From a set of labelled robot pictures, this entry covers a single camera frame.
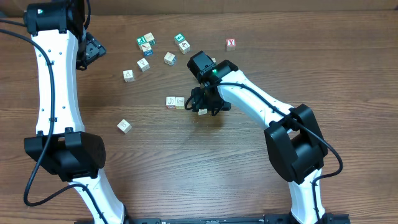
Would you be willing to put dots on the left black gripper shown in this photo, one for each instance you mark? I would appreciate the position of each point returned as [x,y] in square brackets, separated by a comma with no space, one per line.
[94,50]

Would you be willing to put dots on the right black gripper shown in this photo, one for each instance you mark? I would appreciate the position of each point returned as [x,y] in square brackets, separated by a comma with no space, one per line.
[200,102]

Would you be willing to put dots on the wooden block barrel picture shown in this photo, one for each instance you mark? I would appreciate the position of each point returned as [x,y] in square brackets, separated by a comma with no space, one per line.
[202,111]

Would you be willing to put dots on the small wooden picture block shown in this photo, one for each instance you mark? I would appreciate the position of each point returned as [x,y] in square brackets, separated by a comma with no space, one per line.
[180,103]

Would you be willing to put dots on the green letter L block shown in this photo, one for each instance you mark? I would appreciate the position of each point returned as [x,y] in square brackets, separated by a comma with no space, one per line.
[170,102]

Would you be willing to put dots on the wooden block blue side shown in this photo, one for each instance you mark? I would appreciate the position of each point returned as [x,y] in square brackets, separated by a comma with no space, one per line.
[170,59]

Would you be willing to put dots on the wooden block pencil picture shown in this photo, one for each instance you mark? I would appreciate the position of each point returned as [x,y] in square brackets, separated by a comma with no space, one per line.
[147,49]

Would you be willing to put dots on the wooden block text top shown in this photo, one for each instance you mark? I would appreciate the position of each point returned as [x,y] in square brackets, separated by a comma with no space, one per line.
[143,64]

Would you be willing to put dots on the wooden block red picture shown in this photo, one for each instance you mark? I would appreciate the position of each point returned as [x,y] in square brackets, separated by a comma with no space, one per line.
[124,126]

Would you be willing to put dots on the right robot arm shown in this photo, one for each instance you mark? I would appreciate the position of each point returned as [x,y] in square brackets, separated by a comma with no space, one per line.
[295,144]

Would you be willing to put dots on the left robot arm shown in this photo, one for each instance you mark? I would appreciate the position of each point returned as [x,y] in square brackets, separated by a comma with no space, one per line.
[61,146]

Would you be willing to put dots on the green letter wooden block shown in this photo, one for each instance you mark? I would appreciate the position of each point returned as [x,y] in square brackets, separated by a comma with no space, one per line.
[140,41]

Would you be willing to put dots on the wooden block brown picture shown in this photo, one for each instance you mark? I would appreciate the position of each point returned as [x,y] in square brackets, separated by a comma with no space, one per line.
[184,47]

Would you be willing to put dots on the red letter Y block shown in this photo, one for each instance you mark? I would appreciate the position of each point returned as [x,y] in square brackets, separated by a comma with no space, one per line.
[230,44]

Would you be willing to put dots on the wooden block number side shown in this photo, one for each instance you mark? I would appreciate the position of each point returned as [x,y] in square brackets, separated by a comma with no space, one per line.
[150,38]

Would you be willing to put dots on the green number four block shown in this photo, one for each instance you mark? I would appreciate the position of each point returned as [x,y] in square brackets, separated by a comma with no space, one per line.
[179,38]

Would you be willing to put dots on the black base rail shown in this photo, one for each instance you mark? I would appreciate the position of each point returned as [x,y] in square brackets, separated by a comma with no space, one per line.
[328,218]

